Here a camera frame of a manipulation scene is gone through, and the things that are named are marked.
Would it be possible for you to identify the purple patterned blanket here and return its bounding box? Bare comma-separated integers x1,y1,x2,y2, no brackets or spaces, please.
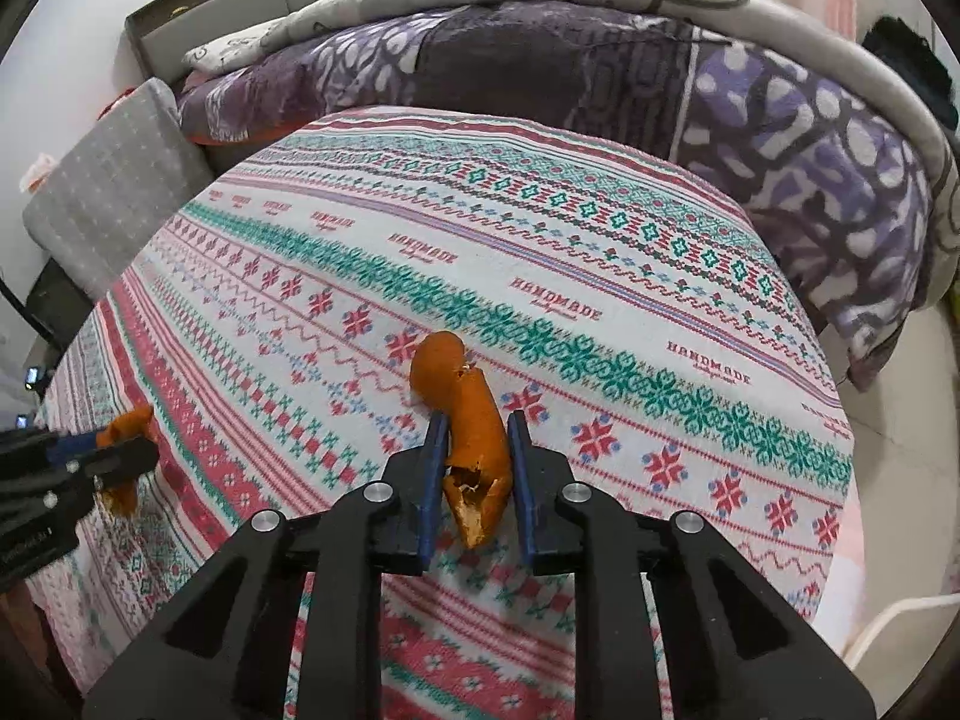
178,1,935,391

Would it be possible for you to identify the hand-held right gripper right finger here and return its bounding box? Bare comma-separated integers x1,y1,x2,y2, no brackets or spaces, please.
506,409,878,720

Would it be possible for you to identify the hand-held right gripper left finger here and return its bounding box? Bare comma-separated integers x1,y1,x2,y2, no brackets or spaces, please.
81,411,451,720

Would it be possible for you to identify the white plastic bin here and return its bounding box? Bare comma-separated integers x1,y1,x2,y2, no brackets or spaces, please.
844,592,950,668

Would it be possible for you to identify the striped patterned bed sheet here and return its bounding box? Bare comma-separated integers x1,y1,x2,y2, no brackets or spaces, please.
34,105,860,720

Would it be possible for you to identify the grey dotted cushion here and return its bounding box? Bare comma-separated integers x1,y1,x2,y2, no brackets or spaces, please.
22,77,207,301

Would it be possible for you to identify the small orange peel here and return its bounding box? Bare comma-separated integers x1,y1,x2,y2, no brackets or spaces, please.
96,405,158,518

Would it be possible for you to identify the grey bed headboard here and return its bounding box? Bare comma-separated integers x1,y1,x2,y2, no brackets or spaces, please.
124,0,391,91

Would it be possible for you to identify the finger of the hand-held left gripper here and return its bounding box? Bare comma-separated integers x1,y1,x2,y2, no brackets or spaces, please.
0,427,113,470
71,437,161,492

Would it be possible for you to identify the large orange peel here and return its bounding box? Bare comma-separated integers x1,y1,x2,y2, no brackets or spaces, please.
409,330,515,550

